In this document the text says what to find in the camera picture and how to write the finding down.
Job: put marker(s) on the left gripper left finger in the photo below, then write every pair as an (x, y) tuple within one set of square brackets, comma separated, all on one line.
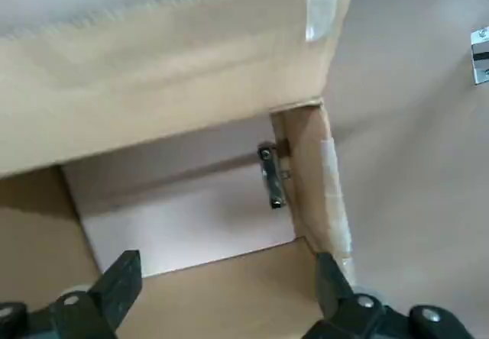
[(76, 316)]

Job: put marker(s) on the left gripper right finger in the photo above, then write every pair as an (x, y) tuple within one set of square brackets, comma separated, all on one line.
[(363, 320)]

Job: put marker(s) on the pale clipboard with metal clip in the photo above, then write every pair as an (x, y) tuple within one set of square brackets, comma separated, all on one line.
[(172, 224)]

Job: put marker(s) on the brown cardboard box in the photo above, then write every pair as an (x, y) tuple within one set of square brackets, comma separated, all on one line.
[(153, 87)]

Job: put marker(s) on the aluminium frame post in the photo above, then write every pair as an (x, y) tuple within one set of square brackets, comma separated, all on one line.
[(481, 41)]

